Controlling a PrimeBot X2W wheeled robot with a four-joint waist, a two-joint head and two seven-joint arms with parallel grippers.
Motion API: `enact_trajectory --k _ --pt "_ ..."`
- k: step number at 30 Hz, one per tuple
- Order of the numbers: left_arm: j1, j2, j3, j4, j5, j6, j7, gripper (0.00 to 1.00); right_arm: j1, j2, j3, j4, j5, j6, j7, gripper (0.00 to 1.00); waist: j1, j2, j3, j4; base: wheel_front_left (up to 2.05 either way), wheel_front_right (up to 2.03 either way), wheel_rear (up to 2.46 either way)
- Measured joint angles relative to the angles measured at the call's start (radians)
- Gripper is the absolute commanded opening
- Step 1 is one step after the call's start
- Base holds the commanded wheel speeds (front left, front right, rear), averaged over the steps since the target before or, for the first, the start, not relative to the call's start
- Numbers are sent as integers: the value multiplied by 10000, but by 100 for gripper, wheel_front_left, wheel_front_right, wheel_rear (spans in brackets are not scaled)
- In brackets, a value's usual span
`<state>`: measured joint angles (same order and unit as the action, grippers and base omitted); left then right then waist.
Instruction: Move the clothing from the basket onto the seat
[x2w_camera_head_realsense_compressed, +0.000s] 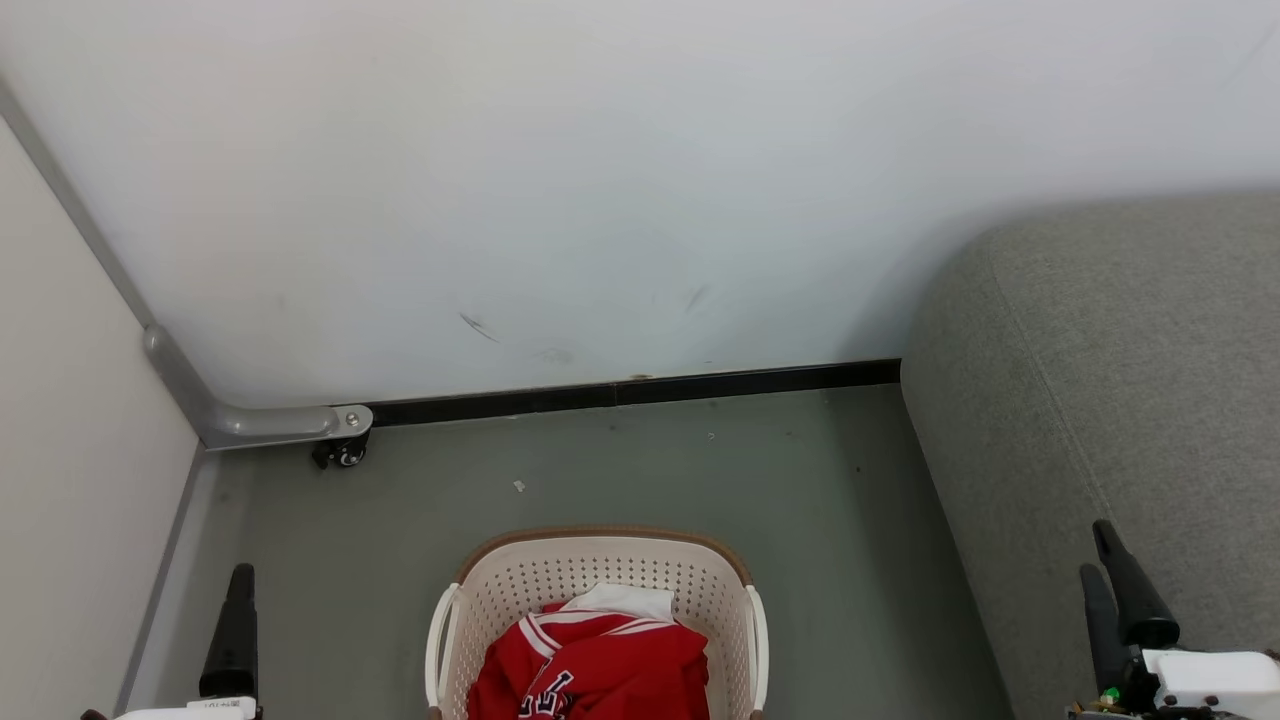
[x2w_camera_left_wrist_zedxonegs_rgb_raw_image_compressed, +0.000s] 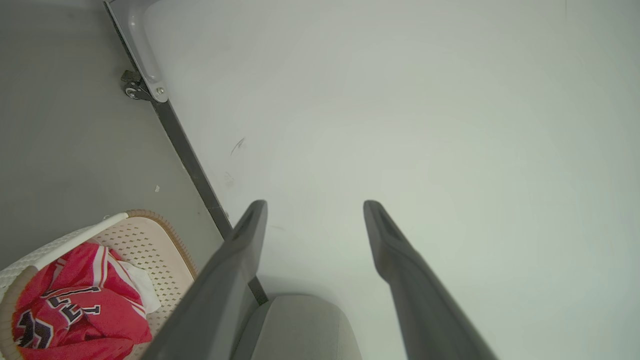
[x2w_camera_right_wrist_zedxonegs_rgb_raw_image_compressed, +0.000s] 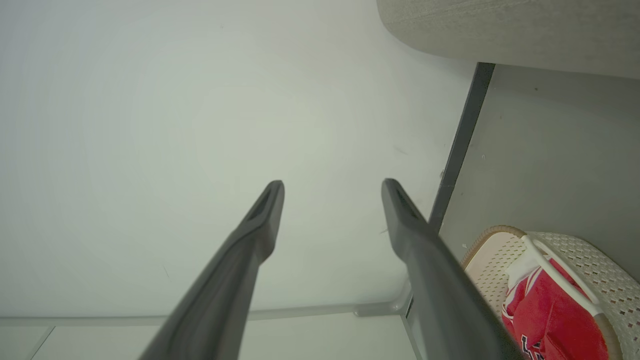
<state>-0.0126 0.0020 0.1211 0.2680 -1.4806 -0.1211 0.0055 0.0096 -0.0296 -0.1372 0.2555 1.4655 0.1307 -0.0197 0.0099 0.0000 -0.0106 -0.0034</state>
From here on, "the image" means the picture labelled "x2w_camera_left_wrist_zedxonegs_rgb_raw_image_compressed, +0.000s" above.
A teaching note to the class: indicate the black caster wheel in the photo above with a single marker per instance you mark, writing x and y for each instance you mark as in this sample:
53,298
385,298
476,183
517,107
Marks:
134,90

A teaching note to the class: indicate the red jersey with black lettering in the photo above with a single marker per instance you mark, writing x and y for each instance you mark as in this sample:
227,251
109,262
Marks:
85,320

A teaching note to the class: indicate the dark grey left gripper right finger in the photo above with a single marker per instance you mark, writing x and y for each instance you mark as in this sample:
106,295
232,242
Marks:
425,310

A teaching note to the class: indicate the cream perforated laundry basket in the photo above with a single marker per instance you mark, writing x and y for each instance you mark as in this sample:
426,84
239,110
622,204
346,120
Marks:
150,245

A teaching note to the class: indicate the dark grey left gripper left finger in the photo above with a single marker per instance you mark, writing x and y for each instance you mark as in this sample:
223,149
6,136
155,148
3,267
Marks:
220,300

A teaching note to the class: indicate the black baseboard strip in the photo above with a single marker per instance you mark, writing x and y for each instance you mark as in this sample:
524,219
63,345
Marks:
192,165

